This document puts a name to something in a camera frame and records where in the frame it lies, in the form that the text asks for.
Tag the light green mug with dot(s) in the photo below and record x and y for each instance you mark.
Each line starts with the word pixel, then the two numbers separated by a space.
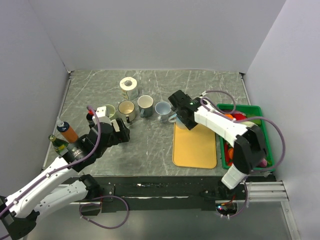
pixel 110 111

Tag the red toy pepper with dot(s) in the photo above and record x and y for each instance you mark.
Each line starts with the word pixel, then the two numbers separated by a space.
pixel 239 116

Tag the green bottle gold cap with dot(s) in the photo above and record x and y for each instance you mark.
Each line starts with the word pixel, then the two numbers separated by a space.
pixel 59 145

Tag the purple toy onion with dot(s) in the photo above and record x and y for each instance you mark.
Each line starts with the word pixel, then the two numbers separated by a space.
pixel 263 163

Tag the cream mug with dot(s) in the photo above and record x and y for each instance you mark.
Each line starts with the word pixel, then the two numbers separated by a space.
pixel 127 111

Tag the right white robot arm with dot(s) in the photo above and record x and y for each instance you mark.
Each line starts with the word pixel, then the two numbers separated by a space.
pixel 248 142

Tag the green plastic bin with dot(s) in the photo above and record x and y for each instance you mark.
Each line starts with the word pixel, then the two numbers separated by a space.
pixel 249 111

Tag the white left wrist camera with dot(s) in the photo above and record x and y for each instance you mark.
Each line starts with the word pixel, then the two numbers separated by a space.
pixel 102 115

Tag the orange juice bottle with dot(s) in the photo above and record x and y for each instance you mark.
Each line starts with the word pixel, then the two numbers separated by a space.
pixel 66 130

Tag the grey blue mug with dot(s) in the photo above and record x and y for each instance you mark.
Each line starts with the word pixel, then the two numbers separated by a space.
pixel 146 106

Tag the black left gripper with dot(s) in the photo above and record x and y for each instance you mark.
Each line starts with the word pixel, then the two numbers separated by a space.
pixel 121 136

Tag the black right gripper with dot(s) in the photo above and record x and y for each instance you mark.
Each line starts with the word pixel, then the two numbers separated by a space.
pixel 189 124

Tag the orange toy fruit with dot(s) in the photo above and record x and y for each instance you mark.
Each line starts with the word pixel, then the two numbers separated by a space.
pixel 229 116

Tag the light blue white mug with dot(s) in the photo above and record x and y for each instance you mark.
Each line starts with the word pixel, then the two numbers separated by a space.
pixel 174 119

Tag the white paper towel roll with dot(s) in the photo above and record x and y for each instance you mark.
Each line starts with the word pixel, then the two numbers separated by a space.
pixel 129 88

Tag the dark blue mug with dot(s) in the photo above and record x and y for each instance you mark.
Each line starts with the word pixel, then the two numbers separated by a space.
pixel 89 119

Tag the green toy cabbage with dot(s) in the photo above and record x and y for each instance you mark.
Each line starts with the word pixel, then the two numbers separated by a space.
pixel 250 123

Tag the small grey cup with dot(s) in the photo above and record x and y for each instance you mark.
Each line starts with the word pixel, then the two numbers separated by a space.
pixel 163 110

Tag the yellow tray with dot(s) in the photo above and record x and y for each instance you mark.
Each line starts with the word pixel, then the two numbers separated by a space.
pixel 194 148

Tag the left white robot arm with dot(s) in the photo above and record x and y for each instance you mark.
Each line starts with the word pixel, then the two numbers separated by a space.
pixel 20 211

